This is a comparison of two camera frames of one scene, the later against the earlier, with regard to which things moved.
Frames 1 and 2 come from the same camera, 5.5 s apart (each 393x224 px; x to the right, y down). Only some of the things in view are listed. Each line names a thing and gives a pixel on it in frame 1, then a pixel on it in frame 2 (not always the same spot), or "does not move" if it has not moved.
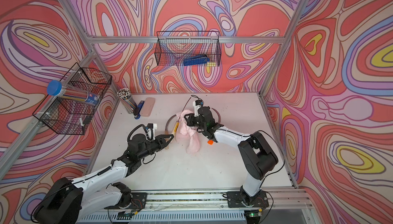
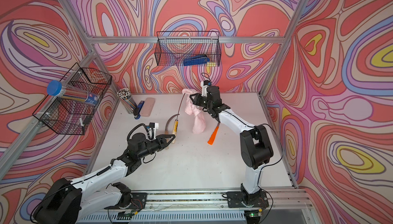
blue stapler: x=136 y=113 does not move
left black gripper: x=159 y=140 does not move
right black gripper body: x=196 y=121 to x=209 y=105
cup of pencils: x=125 y=94 does not move
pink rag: x=187 y=135 to x=197 y=111
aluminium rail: x=295 y=201 does not move
